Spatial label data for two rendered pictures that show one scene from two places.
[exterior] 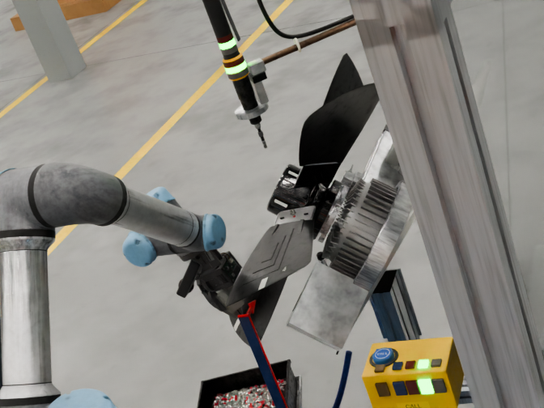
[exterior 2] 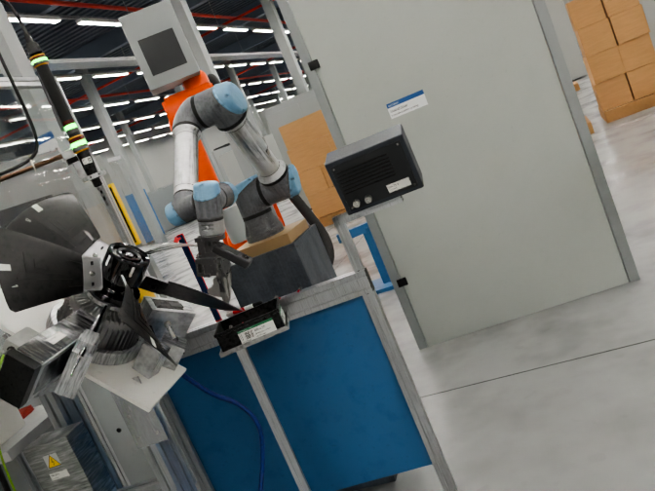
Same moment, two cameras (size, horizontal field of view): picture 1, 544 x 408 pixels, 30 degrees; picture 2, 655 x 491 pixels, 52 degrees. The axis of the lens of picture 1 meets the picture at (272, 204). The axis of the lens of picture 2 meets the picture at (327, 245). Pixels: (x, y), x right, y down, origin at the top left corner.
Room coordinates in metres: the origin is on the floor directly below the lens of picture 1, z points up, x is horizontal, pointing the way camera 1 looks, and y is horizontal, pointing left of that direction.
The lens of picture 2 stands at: (4.03, 0.09, 1.33)
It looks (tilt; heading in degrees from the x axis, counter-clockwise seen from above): 9 degrees down; 168
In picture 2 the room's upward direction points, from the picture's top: 23 degrees counter-clockwise
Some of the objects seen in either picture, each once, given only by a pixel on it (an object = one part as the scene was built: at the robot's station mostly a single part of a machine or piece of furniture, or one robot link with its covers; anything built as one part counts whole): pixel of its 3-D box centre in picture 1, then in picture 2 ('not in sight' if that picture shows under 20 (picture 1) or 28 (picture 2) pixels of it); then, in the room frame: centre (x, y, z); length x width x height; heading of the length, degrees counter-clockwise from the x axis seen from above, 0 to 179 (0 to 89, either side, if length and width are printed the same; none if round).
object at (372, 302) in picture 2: not in sight; (410, 394); (1.89, 0.61, 0.39); 0.04 x 0.04 x 0.78; 63
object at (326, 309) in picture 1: (327, 306); (162, 321); (1.92, -0.03, 0.98); 0.20 x 0.16 x 0.20; 63
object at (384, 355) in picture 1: (383, 356); not in sight; (1.54, -0.09, 1.08); 0.04 x 0.04 x 0.02
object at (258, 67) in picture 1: (248, 89); (84, 164); (1.98, -0.04, 1.50); 0.09 x 0.07 x 0.10; 98
